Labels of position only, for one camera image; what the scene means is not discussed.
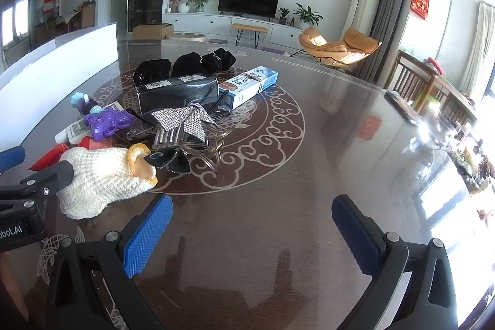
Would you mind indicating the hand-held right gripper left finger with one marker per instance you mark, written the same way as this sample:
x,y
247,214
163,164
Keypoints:
x,y
149,233

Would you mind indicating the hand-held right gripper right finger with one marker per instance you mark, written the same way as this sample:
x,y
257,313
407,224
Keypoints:
x,y
355,233

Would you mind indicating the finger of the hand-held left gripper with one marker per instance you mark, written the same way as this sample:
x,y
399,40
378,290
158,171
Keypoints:
x,y
11,156
50,177

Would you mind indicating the red snack packet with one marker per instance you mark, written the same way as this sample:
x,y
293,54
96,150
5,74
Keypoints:
x,y
46,160

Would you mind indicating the cream knitted glove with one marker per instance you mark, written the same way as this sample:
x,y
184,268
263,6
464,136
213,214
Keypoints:
x,y
100,175

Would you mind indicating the white cream tube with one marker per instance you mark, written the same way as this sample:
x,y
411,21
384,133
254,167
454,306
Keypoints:
x,y
73,129

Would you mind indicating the black bow hair clip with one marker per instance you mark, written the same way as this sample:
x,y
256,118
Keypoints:
x,y
170,162

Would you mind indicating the purple plastic hair clip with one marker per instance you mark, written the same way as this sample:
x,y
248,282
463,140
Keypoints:
x,y
104,123

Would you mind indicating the teal and purple hair clip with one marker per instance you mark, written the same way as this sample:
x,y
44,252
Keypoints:
x,y
79,100

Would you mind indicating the white storage box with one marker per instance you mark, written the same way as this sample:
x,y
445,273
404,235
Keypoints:
x,y
58,75

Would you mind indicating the clear plastic claw hair clip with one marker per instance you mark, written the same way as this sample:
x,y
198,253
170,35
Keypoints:
x,y
210,160

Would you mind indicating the black frame eyeglasses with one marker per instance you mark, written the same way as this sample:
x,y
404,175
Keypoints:
x,y
135,114

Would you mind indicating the rhinestone bow hair clip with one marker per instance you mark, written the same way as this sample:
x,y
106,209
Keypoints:
x,y
185,119

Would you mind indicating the brown patterned glass desktop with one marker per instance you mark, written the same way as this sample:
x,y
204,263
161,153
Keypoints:
x,y
270,198

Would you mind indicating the clear glass pitcher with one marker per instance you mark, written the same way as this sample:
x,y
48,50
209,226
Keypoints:
x,y
441,133

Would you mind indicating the black remote control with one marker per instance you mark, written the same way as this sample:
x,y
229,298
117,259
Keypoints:
x,y
402,107

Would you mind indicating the window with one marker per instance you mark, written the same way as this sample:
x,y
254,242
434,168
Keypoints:
x,y
15,20

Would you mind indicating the black rectangular box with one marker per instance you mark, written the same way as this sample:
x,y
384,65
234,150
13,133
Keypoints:
x,y
174,94

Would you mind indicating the black scrunchies pile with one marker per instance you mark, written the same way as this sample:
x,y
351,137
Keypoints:
x,y
152,71

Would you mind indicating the red door poster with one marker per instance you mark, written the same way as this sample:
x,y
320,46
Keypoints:
x,y
48,2

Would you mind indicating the wooden cabinet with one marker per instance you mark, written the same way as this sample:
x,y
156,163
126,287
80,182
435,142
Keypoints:
x,y
88,17

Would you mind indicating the black velvet scrunchie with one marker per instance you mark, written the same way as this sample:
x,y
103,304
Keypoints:
x,y
187,64
220,59

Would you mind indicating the blue and white carton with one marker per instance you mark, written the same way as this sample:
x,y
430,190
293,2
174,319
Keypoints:
x,y
247,86

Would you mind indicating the cardboard box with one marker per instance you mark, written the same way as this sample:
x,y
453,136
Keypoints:
x,y
152,31

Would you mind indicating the wooden chair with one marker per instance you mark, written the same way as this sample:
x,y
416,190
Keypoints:
x,y
412,61

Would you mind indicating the red cloth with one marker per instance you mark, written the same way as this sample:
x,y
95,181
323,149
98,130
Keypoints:
x,y
437,66

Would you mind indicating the orange lounge chair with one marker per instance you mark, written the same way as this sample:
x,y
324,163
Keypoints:
x,y
355,42

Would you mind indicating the round beige floor cushion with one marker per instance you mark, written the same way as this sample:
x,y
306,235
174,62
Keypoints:
x,y
186,37

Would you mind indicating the round white vase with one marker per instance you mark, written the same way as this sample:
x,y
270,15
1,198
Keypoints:
x,y
183,8

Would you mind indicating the white television cabinet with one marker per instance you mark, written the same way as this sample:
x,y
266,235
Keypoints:
x,y
201,22

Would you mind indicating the large broad-leaf potted plant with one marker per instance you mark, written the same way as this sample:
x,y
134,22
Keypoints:
x,y
307,16

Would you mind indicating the white curtain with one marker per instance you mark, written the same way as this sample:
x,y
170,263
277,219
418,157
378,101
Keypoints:
x,y
477,44

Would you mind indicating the orange bench with black legs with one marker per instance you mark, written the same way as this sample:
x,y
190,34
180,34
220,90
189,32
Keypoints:
x,y
249,28

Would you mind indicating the small potted plant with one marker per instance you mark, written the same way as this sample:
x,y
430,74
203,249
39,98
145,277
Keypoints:
x,y
284,13

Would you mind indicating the leafy green potted plant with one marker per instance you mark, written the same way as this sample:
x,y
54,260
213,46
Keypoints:
x,y
200,0

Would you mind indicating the cloth-covered standing air conditioner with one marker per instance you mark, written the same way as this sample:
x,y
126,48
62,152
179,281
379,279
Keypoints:
x,y
363,1

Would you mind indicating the red wall hanging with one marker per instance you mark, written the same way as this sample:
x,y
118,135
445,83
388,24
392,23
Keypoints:
x,y
420,3

